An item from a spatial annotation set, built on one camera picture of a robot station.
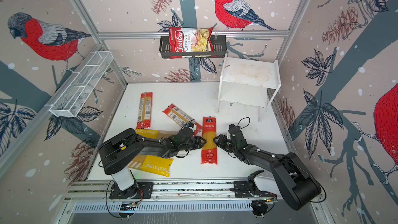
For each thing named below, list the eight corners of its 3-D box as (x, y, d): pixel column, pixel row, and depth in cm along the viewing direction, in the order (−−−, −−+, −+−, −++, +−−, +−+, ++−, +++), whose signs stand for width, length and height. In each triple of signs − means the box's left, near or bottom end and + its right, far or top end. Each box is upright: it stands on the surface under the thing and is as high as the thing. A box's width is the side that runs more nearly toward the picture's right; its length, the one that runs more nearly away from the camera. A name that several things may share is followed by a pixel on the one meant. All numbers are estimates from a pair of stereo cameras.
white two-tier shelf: (216, 116, 104) (220, 78, 77) (220, 92, 117) (225, 54, 90) (260, 123, 99) (281, 87, 73) (259, 99, 113) (276, 60, 86)
